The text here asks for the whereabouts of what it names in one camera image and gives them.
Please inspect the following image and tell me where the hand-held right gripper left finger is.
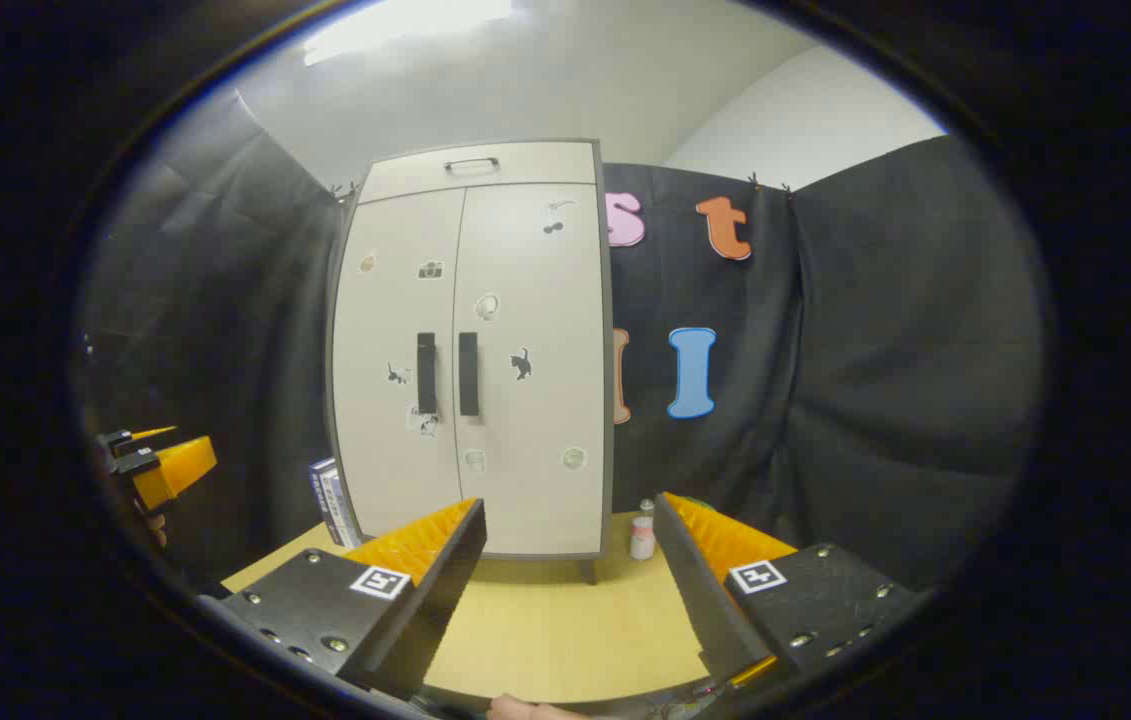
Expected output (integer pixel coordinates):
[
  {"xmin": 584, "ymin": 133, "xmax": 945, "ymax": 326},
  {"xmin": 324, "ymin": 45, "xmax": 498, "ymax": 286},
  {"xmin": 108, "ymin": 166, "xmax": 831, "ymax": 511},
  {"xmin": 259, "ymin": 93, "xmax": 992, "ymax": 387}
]
[{"xmin": 200, "ymin": 497, "xmax": 488, "ymax": 701}]

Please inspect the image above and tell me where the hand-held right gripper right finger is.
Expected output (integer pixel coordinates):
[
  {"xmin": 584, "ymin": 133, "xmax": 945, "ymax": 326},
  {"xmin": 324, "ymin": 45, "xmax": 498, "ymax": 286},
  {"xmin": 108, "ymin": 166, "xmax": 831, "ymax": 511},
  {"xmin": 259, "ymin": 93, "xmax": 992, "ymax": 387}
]
[{"xmin": 653, "ymin": 492, "xmax": 931, "ymax": 691}]

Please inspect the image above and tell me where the white headphone-sticker cabinet door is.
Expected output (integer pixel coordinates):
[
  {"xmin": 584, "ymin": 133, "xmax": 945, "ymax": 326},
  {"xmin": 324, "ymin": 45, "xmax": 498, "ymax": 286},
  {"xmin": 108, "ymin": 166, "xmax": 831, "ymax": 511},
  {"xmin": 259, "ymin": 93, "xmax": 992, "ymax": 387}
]
[{"xmin": 452, "ymin": 182, "xmax": 611, "ymax": 557}]

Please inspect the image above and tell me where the grey white shoe cabinet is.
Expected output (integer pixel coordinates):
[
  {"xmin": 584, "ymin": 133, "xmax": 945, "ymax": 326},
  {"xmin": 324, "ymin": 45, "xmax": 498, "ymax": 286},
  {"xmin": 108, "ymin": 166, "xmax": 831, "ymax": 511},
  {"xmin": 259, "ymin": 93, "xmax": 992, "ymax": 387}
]
[{"xmin": 325, "ymin": 138, "xmax": 616, "ymax": 586}]

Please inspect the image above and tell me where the white camera-sticker cabinet door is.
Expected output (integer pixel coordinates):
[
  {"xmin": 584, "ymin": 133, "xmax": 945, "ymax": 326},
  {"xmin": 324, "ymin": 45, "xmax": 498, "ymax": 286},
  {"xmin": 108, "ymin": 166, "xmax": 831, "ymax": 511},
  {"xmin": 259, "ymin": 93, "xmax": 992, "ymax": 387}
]
[{"xmin": 329, "ymin": 186, "xmax": 467, "ymax": 541}]

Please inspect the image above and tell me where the small white red bottle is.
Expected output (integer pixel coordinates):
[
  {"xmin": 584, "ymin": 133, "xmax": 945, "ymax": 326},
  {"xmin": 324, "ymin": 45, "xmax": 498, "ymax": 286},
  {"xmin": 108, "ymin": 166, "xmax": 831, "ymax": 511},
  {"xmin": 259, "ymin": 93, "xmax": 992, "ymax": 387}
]
[{"xmin": 629, "ymin": 498, "xmax": 658, "ymax": 562}]

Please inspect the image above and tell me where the white book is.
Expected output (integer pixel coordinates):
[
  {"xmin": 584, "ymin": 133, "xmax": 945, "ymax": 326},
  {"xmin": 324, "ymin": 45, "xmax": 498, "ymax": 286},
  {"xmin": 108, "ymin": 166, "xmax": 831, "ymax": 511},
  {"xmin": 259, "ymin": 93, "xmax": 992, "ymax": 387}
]
[{"xmin": 323, "ymin": 463, "xmax": 363, "ymax": 549}]

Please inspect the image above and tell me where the black backdrop cloth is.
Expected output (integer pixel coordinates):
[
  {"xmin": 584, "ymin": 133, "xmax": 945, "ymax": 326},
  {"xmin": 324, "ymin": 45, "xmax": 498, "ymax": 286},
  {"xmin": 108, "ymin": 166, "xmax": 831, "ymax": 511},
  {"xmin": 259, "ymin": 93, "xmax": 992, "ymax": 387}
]
[{"xmin": 75, "ymin": 90, "xmax": 1046, "ymax": 601}]

